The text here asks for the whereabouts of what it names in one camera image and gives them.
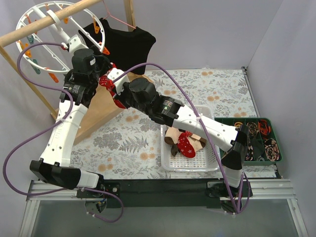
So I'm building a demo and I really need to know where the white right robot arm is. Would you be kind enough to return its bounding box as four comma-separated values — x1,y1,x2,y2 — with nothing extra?
114,78,249,196

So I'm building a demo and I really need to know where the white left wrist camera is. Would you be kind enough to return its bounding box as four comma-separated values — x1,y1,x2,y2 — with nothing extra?
61,35,88,54

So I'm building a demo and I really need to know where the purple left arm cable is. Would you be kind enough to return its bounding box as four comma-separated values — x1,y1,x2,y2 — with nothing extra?
3,42,124,223

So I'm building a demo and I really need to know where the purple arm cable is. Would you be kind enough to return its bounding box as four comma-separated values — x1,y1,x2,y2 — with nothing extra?
111,63,252,214
3,42,124,223

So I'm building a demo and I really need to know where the cream brown striped sock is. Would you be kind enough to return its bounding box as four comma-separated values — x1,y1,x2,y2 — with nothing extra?
190,134,207,152
164,127,181,146

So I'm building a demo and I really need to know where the large black hanging cloth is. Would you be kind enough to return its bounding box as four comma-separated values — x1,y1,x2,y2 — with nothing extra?
78,17,157,75

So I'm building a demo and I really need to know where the white round clip hanger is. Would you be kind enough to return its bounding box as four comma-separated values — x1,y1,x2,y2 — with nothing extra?
16,9,106,76

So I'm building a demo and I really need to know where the floral table mat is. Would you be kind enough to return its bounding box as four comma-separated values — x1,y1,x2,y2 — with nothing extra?
59,69,282,180

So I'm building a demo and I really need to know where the white plastic basket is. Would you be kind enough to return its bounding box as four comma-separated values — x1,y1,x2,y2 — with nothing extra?
160,105,222,172

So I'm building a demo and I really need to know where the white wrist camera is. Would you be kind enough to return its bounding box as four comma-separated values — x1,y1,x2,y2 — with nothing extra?
107,68,130,95
61,35,88,54

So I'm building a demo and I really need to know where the wooden hanger rack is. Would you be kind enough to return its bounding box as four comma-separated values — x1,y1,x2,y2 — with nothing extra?
0,0,136,145

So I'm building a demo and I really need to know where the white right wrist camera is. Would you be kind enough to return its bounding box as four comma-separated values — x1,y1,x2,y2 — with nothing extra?
107,68,130,95

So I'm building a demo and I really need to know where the red patterned sock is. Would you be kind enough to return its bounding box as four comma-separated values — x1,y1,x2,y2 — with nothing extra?
178,131,196,158
99,63,125,109

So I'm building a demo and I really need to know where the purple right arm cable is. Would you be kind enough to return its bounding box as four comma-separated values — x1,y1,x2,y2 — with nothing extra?
111,63,252,214

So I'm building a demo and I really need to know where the black sock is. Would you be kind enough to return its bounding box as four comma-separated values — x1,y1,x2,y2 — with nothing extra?
170,144,181,157

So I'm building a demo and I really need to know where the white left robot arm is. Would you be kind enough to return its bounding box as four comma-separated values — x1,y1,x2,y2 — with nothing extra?
30,48,112,198

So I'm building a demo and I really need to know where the green compartment tray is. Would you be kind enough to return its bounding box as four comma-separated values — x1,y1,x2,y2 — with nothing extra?
215,118,282,166

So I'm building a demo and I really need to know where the pink hanging cord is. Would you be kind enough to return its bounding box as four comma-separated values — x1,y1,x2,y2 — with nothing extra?
101,0,137,32

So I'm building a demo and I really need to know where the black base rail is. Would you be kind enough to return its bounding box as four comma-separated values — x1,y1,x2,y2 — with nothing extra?
104,178,223,208

